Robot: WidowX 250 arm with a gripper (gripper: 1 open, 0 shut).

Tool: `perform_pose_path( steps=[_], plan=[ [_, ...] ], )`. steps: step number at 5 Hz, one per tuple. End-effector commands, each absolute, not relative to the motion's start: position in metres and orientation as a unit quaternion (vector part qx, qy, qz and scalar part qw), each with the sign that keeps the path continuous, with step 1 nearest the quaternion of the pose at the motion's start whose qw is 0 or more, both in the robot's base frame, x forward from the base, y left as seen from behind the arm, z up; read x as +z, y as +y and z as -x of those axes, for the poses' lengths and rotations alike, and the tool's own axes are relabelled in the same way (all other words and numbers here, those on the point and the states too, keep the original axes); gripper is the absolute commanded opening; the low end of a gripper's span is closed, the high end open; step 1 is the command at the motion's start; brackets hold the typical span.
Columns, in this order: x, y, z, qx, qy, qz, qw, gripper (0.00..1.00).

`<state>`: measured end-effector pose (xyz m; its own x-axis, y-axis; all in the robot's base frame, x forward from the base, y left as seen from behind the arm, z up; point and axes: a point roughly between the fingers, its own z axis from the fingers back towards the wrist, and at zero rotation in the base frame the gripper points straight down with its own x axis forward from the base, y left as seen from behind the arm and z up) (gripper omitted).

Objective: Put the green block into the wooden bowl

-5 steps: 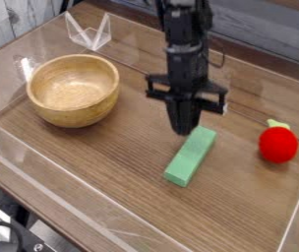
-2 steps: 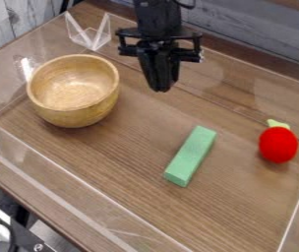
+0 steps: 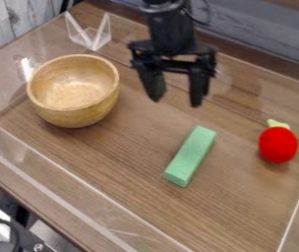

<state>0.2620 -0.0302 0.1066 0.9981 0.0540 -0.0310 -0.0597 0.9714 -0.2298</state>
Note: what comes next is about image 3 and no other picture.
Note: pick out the clear acrylic tray wall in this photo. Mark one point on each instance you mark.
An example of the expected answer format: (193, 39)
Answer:
(85, 214)

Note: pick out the wooden bowl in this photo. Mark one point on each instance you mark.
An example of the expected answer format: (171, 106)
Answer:
(74, 90)

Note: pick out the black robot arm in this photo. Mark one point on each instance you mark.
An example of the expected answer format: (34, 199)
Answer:
(170, 5)

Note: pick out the red plush strawberry toy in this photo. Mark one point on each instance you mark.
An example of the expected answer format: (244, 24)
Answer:
(278, 142)

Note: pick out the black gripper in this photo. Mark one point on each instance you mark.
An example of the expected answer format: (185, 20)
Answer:
(173, 50)

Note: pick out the green rectangular block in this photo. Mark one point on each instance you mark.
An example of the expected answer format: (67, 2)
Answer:
(190, 156)

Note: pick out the black metal equipment base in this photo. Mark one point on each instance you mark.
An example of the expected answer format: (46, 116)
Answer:
(24, 241)

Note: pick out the clear acrylic corner bracket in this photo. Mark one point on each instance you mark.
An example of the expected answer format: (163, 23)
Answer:
(91, 38)

